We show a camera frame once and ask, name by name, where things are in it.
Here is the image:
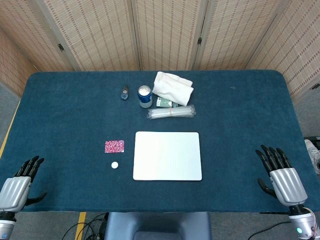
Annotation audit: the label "blue silver drink can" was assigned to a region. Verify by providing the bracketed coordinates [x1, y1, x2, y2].
[137, 85, 153, 109]

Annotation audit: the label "yellow floor tape strip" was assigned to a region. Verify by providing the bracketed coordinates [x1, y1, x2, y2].
[0, 101, 21, 160]
[74, 211, 87, 240]

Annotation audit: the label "dark blue tablecloth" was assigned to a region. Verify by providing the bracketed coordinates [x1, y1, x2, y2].
[0, 69, 320, 213]

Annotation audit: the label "woven folding screen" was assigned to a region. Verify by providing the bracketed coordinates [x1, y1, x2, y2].
[0, 0, 320, 98]

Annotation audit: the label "white rectangular board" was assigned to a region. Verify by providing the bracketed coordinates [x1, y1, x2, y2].
[132, 131, 203, 182]

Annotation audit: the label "pink patterned card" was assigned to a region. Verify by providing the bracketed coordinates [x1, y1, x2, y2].
[104, 139, 125, 154]

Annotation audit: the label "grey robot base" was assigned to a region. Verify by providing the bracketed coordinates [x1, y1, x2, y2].
[103, 211, 212, 240]

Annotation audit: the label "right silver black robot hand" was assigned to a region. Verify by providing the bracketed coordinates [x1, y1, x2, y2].
[255, 144, 309, 207]

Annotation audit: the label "green white small packet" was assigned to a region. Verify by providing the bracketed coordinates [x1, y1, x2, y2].
[156, 96, 179, 109]

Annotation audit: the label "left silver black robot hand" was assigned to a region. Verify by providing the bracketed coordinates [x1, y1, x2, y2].
[0, 155, 48, 213]

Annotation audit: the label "folded white towel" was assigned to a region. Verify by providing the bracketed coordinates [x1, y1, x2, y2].
[151, 71, 195, 107]

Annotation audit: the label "bundle of clear straws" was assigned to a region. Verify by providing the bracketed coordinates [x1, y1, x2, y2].
[147, 104, 197, 120]

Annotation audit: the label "grey white shoe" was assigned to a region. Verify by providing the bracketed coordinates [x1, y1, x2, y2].
[304, 139, 320, 175]

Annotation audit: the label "black floor cables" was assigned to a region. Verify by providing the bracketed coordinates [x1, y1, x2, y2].
[61, 212, 110, 240]

